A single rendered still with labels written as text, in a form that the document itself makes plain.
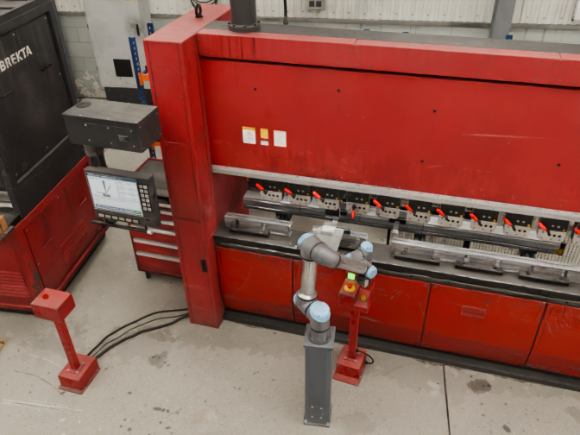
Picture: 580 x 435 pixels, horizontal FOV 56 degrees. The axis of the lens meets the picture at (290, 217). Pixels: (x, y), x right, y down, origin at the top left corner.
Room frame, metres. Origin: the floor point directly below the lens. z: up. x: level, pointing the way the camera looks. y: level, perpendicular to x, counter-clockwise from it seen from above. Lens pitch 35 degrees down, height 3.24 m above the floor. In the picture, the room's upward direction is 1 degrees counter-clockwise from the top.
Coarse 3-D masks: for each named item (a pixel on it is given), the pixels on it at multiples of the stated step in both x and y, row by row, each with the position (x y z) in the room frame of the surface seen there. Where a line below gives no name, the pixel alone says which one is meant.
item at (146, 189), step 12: (96, 168) 2.92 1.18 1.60; (108, 168) 2.97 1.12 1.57; (144, 180) 2.79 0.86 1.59; (144, 192) 2.79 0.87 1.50; (156, 192) 2.89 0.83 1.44; (144, 204) 2.80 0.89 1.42; (156, 204) 2.82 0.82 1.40; (96, 216) 2.92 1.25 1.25; (108, 216) 2.89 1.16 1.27; (120, 216) 2.86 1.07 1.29; (132, 216) 2.83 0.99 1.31; (144, 216) 2.81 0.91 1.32; (156, 216) 2.79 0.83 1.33
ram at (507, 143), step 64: (256, 64) 3.20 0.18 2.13; (256, 128) 3.21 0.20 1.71; (320, 128) 3.09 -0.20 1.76; (384, 128) 2.97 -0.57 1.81; (448, 128) 2.87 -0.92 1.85; (512, 128) 2.77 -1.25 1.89; (576, 128) 2.68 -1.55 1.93; (384, 192) 2.96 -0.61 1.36; (448, 192) 2.85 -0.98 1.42; (512, 192) 2.75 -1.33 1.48; (576, 192) 2.65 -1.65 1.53
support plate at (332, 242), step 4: (320, 228) 3.08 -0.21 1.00; (316, 232) 3.04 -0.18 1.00; (320, 232) 3.03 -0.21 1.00; (336, 232) 3.03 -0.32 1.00; (340, 232) 3.03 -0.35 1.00; (320, 236) 2.98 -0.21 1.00; (324, 236) 2.98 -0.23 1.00; (328, 236) 2.98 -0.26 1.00; (332, 236) 2.98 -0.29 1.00; (336, 236) 2.98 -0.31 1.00; (324, 240) 2.94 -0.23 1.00; (328, 240) 2.94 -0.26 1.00; (332, 240) 2.94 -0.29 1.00; (336, 240) 2.94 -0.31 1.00; (340, 240) 2.94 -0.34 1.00; (328, 244) 2.90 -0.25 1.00; (332, 244) 2.90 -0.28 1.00; (336, 244) 2.89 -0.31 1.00; (332, 248) 2.86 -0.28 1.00; (336, 248) 2.86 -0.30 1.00
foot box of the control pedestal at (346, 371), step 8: (344, 344) 2.81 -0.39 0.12; (344, 352) 2.73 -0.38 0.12; (360, 352) 2.73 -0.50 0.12; (344, 360) 2.66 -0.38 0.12; (360, 360) 2.66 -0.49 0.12; (336, 368) 2.68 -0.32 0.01; (344, 368) 2.62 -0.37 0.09; (352, 368) 2.59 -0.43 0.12; (360, 368) 2.59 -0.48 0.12; (336, 376) 2.60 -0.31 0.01; (344, 376) 2.60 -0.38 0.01; (352, 376) 2.59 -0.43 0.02; (360, 376) 2.59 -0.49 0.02; (352, 384) 2.53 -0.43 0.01
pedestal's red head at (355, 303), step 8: (352, 280) 2.79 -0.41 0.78; (360, 288) 2.73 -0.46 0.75; (344, 296) 2.65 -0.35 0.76; (352, 296) 2.63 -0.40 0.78; (360, 296) 2.69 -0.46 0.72; (368, 296) 2.68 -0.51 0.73; (344, 304) 2.65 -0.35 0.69; (352, 304) 2.63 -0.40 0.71; (360, 304) 2.63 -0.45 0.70; (368, 304) 2.59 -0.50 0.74
